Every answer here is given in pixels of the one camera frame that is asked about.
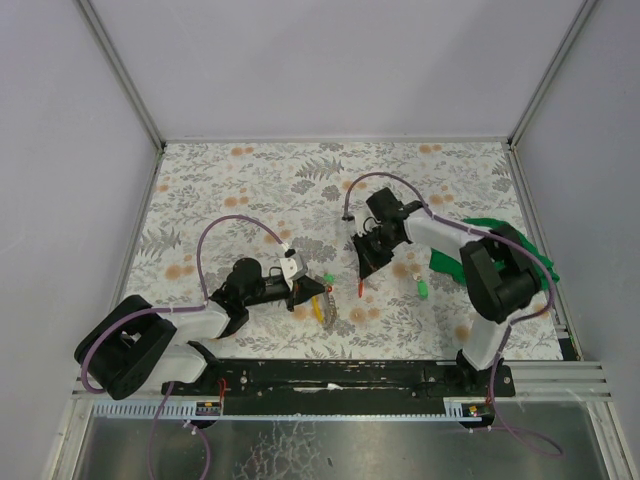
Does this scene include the numbered keyring organizer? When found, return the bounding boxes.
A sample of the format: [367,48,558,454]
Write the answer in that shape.
[311,292,337,330]

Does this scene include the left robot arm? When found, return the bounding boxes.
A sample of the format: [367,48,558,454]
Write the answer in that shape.
[74,254,328,400]

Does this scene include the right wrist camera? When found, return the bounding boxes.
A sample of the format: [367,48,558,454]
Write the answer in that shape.
[341,211,358,238]

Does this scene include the green cloth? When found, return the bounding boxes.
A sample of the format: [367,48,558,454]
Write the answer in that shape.
[428,217,557,287]

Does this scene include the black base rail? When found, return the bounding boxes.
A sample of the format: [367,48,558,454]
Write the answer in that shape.
[172,359,490,417]

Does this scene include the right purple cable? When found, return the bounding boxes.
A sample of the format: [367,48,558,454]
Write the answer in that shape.
[342,172,566,459]

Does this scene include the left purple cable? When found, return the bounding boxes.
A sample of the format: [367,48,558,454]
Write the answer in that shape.
[79,214,294,480]

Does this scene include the purple cable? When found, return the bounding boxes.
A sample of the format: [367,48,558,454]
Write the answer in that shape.
[342,172,566,459]
[79,214,294,480]

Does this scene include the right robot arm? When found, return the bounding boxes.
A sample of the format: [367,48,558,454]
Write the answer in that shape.
[352,188,555,371]

